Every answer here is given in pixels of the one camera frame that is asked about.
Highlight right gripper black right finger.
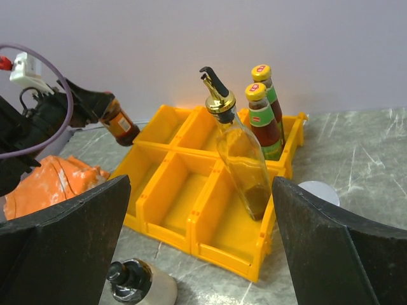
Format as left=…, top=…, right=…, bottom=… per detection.
left=272, top=177, right=406, bottom=304

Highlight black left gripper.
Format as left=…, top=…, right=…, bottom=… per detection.
left=18, top=78, right=114, bottom=148

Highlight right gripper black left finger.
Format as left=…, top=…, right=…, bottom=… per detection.
left=1, top=175, right=131, bottom=304

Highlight red lid sauce jar back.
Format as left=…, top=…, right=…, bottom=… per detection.
left=99, top=98, right=140, bottom=147

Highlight glass oil bottle gold spout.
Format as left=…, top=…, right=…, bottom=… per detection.
left=200, top=66, right=272, bottom=221

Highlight chili sauce bottle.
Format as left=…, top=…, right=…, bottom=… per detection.
left=251, top=64, right=286, bottom=146
left=245, top=83, right=283, bottom=161

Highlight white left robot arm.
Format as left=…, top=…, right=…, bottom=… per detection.
left=1, top=81, right=115, bottom=196

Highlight white peppercorn jar silver lid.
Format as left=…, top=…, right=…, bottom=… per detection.
left=298, top=180, right=340, bottom=207

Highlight white powder bottle black cap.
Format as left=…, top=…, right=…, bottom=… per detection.
left=106, top=259, right=177, bottom=305

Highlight orange white cloth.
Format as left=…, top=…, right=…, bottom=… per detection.
left=3, top=156, right=110, bottom=220

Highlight yellow bin front right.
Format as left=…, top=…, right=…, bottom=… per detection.
left=190, top=161, right=276, bottom=282

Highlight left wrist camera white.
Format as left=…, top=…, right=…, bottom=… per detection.
left=1, top=52, right=54, bottom=95

